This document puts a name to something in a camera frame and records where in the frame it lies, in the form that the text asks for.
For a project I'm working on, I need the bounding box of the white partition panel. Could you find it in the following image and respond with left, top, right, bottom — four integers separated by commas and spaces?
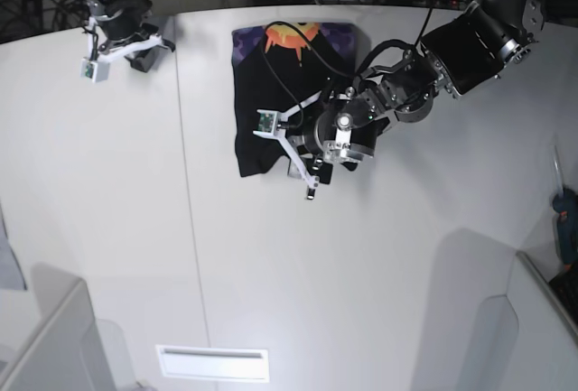
1, 278, 117, 391
461, 252, 577, 390

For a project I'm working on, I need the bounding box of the image-left white wrist camera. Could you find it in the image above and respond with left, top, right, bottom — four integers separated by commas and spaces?
80, 58, 110, 83

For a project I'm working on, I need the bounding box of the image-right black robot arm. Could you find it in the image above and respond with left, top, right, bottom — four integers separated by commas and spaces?
280, 0, 536, 200

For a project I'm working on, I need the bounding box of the image-right white wrist camera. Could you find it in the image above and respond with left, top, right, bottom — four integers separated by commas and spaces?
253, 109, 280, 140

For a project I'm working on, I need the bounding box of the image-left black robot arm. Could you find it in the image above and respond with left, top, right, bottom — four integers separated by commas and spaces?
80, 0, 175, 83

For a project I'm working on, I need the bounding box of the white partition panel left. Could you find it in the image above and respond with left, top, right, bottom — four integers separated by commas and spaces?
1, 278, 117, 391

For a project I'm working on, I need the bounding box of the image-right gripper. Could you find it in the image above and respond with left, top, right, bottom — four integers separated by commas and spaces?
275, 90, 378, 200

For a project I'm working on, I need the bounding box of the black keyboard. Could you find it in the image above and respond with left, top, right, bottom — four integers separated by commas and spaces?
549, 266, 578, 322

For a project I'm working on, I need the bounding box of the white partition panel right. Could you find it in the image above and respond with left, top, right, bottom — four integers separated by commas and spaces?
461, 252, 577, 390

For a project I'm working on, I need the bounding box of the blue glue gun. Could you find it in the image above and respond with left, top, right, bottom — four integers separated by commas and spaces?
551, 140, 577, 268

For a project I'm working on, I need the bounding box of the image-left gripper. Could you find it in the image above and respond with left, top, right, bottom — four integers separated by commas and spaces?
85, 0, 175, 71

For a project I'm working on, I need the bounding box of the black T-shirt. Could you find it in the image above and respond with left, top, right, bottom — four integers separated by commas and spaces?
231, 23, 357, 177

